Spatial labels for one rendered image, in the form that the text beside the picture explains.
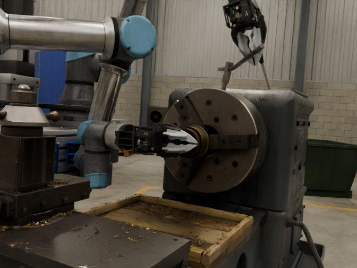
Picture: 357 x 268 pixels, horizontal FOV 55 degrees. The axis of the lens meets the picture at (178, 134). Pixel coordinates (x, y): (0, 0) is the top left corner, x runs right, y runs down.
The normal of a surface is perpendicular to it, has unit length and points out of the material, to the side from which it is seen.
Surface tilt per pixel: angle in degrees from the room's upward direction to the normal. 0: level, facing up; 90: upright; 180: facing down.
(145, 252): 0
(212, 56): 90
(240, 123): 90
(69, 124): 90
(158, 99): 90
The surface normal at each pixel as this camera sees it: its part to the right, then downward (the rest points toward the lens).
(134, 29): 0.56, 0.07
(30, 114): 0.59, -0.43
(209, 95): -0.47, 0.02
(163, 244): 0.07, -1.00
